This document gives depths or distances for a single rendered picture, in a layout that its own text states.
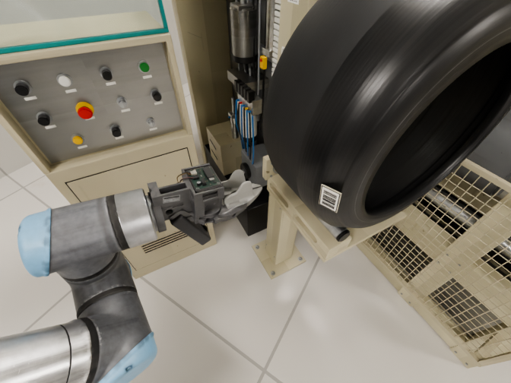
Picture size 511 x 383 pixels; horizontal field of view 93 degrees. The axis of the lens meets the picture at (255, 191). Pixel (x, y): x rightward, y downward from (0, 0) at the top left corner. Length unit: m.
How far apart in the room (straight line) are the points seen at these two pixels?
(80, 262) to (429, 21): 0.57
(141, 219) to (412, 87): 0.43
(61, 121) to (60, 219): 0.69
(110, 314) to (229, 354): 1.11
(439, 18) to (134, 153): 0.98
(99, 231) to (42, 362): 0.15
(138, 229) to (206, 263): 1.31
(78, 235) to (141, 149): 0.72
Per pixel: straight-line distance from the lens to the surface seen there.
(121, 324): 0.45
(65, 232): 0.41
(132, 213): 0.40
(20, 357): 0.40
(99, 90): 1.03
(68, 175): 1.14
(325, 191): 0.47
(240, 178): 0.48
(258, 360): 1.50
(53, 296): 1.99
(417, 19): 0.45
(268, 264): 1.65
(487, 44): 0.51
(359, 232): 0.89
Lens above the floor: 1.49
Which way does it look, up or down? 47 degrees down
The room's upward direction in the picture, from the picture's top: straight up
